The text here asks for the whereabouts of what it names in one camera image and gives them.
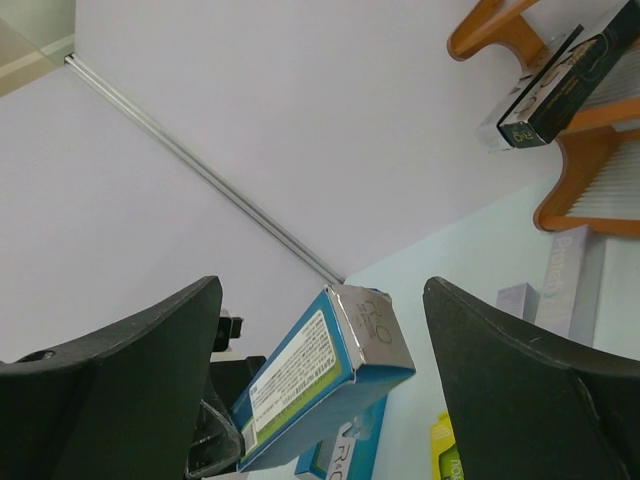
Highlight orange wooden shelf rack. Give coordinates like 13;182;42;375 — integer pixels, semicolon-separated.
447;1;639;237

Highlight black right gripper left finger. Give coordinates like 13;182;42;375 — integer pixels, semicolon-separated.
1;276;222;479

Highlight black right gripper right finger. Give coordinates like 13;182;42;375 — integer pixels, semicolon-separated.
423;277;639;479

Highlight lilac text-side toothpaste box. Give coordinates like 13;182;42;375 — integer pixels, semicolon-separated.
496;283;540;323

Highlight blue toothpaste box with barcode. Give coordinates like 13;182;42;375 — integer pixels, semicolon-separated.
232;285;416;472

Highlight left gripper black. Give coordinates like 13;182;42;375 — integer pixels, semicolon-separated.
183;309;266;479

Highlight yellow Curaprox box left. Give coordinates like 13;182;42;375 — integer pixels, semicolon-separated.
430;412;465;480

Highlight aluminium frame rail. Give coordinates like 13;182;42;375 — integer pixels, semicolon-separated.
64;54;345;284

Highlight lilac Protefix toothpaste box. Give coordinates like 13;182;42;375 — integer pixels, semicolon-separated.
534;225;606;347

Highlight white blue R&O box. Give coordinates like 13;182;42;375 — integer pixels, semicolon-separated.
295;397;387;480

